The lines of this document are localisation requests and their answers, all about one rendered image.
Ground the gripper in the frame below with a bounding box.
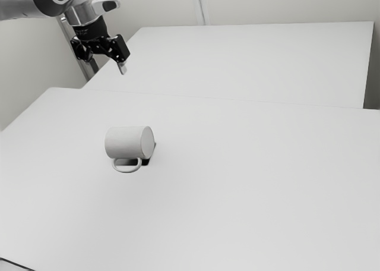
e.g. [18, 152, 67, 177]
[69, 17, 132, 75]

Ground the white mug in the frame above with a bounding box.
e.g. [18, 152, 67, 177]
[104, 125, 156, 174]

